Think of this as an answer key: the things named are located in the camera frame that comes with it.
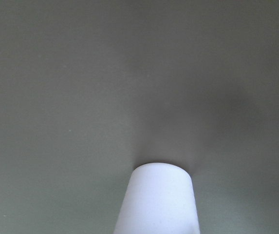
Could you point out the pink plastic cup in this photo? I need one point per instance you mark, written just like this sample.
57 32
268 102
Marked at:
159 199

